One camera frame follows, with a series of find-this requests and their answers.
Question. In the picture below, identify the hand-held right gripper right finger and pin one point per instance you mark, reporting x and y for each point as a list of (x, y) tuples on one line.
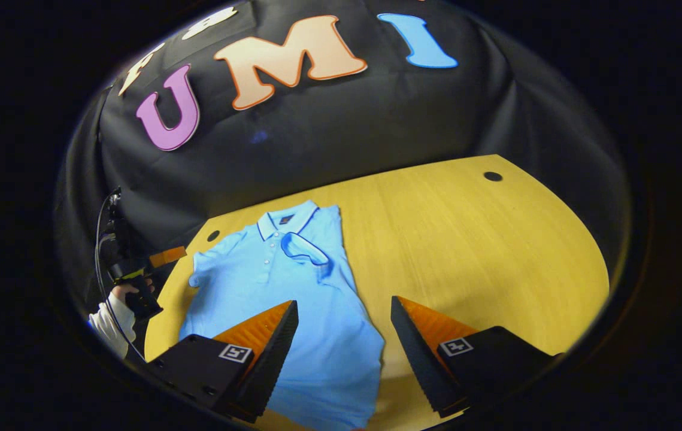
[(418, 359)]

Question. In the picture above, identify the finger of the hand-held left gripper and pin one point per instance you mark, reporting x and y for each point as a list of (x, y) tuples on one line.
[(167, 256)]

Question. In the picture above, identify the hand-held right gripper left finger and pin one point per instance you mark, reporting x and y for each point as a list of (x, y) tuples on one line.
[(269, 359)]

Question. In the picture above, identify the light blue polo T-shirt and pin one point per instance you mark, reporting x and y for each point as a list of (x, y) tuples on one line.
[(311, 311)]

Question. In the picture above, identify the black table grommet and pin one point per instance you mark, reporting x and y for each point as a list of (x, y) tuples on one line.
[(492, 176), (213, 235)]

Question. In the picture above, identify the black backdrop cloth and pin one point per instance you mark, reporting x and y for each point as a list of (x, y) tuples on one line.
[(346, 120)]

